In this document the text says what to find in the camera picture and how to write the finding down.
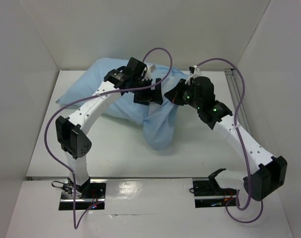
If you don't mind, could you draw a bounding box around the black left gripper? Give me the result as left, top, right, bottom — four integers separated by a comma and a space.
130, 77, 163, 106

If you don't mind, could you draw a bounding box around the light blue pillowcase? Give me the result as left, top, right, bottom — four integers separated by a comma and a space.
56, 58, 178, 150

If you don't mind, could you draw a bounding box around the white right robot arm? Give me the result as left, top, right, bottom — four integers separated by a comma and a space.
164, 76, 287, 201

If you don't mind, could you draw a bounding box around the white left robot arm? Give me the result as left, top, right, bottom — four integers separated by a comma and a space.
55, 58, 163, 198

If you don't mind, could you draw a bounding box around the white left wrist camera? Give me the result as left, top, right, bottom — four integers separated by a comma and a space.
143, 64, 156, 80

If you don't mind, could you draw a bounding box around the aluminium side rail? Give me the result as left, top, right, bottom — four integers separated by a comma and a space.
225, 68, 251, 134

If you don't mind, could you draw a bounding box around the aluminium table edge rail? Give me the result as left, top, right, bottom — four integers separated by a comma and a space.
26, 176, 208, 180

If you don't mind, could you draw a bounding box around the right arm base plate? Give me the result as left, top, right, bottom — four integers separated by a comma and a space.
189, 180, 237, 208

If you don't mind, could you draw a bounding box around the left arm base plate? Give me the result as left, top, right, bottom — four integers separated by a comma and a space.
58, 179, 107, 211

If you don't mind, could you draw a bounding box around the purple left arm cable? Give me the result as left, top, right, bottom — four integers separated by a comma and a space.
44, 48, 172, 230

